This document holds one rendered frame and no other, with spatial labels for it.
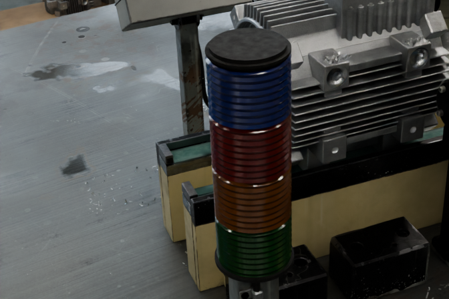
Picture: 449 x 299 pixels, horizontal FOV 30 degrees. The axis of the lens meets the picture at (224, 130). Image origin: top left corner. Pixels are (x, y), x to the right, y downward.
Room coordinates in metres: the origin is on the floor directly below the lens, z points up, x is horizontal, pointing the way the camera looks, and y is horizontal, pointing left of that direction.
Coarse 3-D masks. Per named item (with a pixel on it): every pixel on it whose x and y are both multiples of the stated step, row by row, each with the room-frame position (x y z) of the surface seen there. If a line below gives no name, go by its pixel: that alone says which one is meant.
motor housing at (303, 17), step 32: (288, 0) 0.88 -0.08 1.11; (320, 0) 0.87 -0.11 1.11; (288, 32) 0.83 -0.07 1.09; (320, 32) 0.84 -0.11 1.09; (384, 32) 0.85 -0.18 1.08; (416, 32) 0.86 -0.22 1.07; (352, 64) 0.80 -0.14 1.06; (384, 64) 0.82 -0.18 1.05; (320, 96) 0.79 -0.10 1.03; (352, 96) 0.80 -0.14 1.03; (384, 96) 0.81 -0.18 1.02; (416, 96) 0.82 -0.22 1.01; (320, 128) 0.78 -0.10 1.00; (352, 128) 0.79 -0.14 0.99; (384, 128) 0.81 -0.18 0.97
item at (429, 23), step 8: (240, 8) 0.91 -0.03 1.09; (232, 16) 0.92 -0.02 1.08; (240, 16) 0.90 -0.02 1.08; (424, 16) 0.86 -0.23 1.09; (432, 16) 0.86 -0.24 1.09; (440, 16) 0.86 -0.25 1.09; (424, 24) 0.86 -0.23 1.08; (432, 24) 0.85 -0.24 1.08; (440, 24) 0.85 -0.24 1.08; (424, 32) 0.86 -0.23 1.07; (432, 32) 0.84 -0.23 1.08; (440, 32) 0.85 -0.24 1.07; (296, 48) 0.80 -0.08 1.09; (296, 56) 0.79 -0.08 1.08; (296, 64) 0.79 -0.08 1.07; (424, 120) 0.85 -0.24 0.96; (432, 120) 0.85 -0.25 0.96; (424, 128) 0.84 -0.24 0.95; (296, 152) 0.79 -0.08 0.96; (296, 160) 0.79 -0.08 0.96
